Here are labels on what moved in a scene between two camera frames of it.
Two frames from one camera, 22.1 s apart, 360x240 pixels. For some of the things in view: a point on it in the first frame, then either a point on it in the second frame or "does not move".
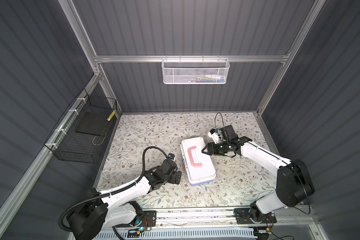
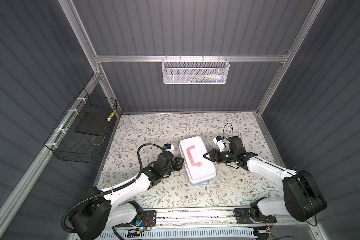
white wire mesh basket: [195, 71] does not move
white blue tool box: [199, 167] does not move
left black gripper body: [172, 179] -> [175, 164]
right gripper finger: [209, 149] -> [208, 157]
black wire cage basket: [79, 136] does not move
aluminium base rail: [224, 217] does not move
